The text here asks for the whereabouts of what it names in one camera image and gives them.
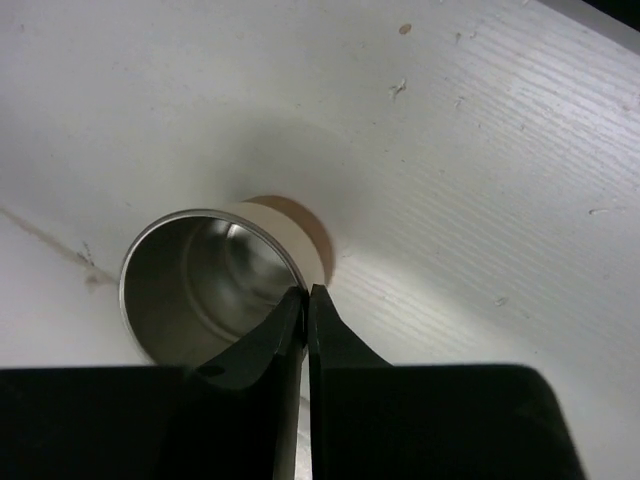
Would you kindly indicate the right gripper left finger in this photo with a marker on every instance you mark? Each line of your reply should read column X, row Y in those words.
column 233, row 417

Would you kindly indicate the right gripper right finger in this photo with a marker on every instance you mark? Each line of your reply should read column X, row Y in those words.
column 371, row 419

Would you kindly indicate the metal cup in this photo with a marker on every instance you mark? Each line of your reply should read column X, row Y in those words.
column 194, row 282

